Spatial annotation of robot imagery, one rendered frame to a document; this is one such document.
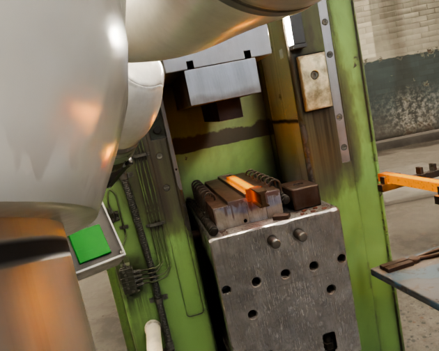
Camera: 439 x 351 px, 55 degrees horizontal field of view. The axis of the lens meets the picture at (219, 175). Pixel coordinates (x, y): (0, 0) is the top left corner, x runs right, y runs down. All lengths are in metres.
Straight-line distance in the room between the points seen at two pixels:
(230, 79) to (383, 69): 6.48
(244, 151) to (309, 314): 0.69
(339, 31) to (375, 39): 6.12
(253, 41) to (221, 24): 0.97
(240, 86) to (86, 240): 0.56
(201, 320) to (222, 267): 0.32
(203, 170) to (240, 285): 0.60
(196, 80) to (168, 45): 0.85
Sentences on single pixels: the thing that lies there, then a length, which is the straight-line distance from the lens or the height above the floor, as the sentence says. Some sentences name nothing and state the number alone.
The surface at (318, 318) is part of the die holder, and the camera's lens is 1.32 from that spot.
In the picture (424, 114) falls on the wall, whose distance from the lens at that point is 7.83.
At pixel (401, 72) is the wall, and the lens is 7.68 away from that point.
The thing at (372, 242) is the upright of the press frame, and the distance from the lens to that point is 1.56.
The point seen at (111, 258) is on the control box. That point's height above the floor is 0.96.
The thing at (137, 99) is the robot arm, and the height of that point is 1.28.
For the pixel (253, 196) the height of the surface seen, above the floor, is 0.99.
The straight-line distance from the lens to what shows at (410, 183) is 1.19.
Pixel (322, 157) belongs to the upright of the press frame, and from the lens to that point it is 1.41.
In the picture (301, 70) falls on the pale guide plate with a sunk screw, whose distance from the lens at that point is 1.37.
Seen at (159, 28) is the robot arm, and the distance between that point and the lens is 0.29.
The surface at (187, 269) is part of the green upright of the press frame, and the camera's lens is 1.37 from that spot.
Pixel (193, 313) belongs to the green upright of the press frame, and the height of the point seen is 0.63.
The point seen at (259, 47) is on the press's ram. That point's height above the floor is 1.39.
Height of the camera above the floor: 1.25
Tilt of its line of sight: 9 degrees down
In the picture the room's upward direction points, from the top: 12 degrees counter-clockwise
